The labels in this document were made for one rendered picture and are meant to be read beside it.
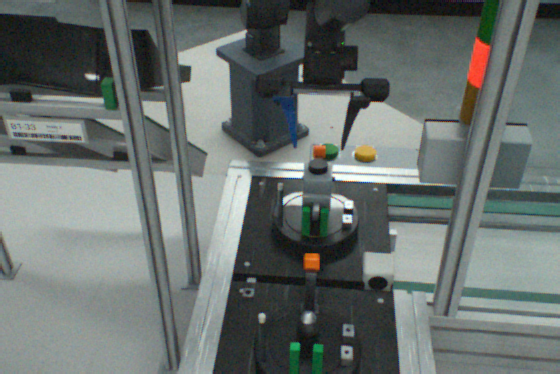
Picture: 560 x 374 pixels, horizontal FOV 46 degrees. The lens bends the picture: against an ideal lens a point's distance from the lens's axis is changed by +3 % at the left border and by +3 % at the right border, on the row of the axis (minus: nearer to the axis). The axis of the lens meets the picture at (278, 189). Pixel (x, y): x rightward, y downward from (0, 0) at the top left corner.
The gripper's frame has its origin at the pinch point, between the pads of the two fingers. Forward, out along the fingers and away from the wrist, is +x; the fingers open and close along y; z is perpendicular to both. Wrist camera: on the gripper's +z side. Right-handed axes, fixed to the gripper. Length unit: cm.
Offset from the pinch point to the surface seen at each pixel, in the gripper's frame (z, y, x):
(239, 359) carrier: 8.6, -8.9, 32.0
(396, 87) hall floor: -243, 37, -42
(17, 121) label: 24.1, -32.5, 3.4
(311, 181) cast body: -3.9, -0.8, 8.1
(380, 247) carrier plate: -9.2, 10.4, 17.9
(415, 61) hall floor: -265, 48, -60
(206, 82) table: -70, -30, -16
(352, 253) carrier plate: -7.9, 6.1, 19.0
